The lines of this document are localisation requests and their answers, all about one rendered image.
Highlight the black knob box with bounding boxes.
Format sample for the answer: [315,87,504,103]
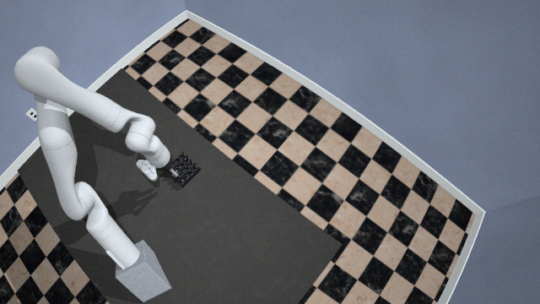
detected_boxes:
[172,152,201,187]

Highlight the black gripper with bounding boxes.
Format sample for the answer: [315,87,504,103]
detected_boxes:
[156,153,180,178]

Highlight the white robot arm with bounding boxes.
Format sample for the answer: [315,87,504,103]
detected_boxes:
[13,46,170,269]

